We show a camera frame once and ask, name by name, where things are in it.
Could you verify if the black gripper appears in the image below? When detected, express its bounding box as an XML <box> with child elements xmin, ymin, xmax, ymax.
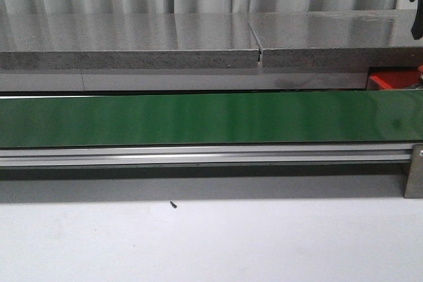
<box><xmin>409</xmin><ymin>0</ymin><xmax>423</xmax><ymax>40</ymax></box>

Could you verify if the red mushroom button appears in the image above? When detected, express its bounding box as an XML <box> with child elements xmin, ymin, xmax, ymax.
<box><xmin>418</xmin><ymin>65</ymin><xmax>423</xmax><ymax>87</ymax></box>

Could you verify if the grey stone slab right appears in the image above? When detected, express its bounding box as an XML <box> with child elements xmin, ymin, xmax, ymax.
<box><xmin>249</xmin><ymin>10</ymin><xmax>422</xmax><ymax>68</ymax></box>

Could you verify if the grey stone slab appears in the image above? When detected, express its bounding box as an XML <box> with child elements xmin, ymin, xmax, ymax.
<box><xmin>249</xmin><ymin>10</ymin><xmax>422</xmax><ymax>68</ymax></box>
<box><xmin>1</xmin><ymin>13</ymin><xmax>259</xmax><ymax>70</ymax></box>

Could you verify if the red plastic tray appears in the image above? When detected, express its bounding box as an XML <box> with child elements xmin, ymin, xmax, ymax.
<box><xmin>366</xmin><ymin>70</ymin><xmax>422</xmax><ymax>90</ymax></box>

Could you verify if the green conveyor belt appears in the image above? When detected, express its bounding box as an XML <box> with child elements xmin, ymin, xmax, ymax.
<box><xmin>1</xmin><ymin>90</ymin><xmax>422</xmax><ymax>148</ymax></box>

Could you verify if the grey stone slab left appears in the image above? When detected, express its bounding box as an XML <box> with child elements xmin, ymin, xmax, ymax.
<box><xmin>1</xmin><ymin>13</ymin><xmax>259</xmax><ymax>70</ymax></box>

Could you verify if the steel conveyor support bracket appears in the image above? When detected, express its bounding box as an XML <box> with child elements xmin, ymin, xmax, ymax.
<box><xmin>404</xmin><ymin>144</ymin><xmax>423</xmax><ymax>199</ymax></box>

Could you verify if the aluminium conveyor frame rail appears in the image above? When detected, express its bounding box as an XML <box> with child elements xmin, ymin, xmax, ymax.
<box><xmin>1</xmin><ymin>143</ymin><xmax>416</xmax><ymax>168</ymax></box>

